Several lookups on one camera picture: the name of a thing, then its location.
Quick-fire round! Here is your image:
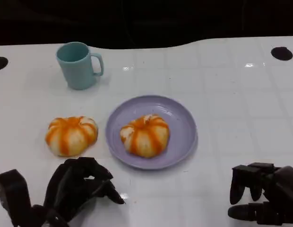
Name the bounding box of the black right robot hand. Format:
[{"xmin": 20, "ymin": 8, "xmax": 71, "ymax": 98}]
[{"xmin": 228, "ymin": 162, "xmax": 293, "ymax": 226}]

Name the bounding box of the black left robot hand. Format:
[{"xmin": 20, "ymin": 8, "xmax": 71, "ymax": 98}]
[{"xmin": 43, "ymin": 157, "xmax": 126, "ymax": 223}]

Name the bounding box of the orange and white bread roll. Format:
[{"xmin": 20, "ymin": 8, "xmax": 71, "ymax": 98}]
[
  {"xmin": 120, "ymin": 113, "xmax": 171, "ymax": 159},
  {"xmin": 44, "ymin": 115, "xmax": 99, "ymax": 157}
]

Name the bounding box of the pale green mug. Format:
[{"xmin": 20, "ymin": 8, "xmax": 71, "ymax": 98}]
[{"xmin": 56, "ymin": 42, "xmax": 104, "ymax": 91}]

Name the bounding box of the lilac plate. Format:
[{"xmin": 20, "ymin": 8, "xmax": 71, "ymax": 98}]
[{"xmin": 105, "ymin": 95, "xmax": 198, "ymax": 171}]

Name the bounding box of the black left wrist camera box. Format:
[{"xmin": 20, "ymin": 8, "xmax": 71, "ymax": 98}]
[{"xmin": 0, "ymin": 168, "xmax": 33, "ymax": 227}]

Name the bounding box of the black table cable grommet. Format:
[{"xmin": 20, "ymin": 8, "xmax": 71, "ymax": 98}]
[
  {"xmin": 0, "ymin": 56, "xmax": 9, "ymax": 71},
  {"xmin": 271, "ymin": 46, "xmax": 293, "ymax": 61}
]

